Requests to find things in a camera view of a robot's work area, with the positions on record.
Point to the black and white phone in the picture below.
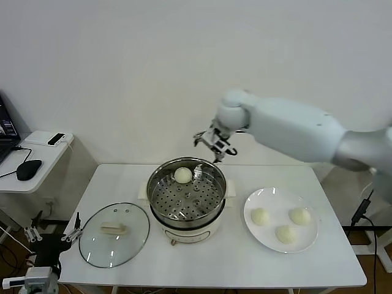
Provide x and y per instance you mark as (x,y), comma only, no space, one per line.
(56,138)

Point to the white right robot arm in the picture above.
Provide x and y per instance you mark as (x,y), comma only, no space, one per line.
(291,128)

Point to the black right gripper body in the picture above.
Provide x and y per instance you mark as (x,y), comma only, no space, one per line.
(219,139)

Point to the open black laptop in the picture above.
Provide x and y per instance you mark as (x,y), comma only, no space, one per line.
(4,131)

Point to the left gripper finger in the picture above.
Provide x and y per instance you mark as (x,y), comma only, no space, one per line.
(33,234)
(73,234)

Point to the round glass pot lid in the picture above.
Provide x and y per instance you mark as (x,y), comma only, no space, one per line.
(101,251)

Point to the small white side table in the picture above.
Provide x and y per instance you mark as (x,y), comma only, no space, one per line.
(379,242)

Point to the white steamed baozi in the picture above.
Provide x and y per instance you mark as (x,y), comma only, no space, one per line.
(285,234)
(300,216)
(260,217)
(183,175)

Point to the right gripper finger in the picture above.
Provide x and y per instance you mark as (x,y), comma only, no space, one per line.
(200,136)
(219,156)

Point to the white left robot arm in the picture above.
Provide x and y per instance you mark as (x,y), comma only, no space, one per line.
(18,283)

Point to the round white plate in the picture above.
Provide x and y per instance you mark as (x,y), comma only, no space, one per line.
(269,199)

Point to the white side desk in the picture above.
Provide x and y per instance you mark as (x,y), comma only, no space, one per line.
(46,174)

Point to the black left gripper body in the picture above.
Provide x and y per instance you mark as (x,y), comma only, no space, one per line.
(49,248)

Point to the flat white box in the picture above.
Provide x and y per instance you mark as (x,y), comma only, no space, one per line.
(35,139)

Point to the black computer mouse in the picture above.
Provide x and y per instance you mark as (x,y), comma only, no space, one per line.
(28,169)

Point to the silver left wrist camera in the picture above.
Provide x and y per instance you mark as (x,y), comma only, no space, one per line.
(38,278)

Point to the perforated steel steamer basket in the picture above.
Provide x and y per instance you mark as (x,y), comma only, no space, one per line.
(183,202)

